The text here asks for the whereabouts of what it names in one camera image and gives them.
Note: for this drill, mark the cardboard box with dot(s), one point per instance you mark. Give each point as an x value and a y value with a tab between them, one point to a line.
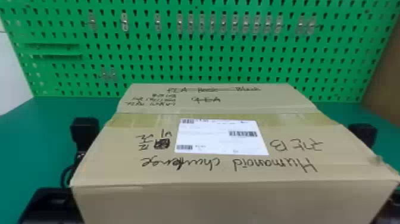
218	175

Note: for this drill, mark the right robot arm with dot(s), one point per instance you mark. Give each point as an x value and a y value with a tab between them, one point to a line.
392	212

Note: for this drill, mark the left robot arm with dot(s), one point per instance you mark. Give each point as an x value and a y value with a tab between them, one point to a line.
47	206

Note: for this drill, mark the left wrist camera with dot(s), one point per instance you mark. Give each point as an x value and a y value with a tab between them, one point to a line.
84	131

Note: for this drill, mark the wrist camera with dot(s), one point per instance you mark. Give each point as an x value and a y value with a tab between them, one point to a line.
363	134
84	131

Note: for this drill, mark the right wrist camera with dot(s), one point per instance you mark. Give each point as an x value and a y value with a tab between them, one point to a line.
363	134

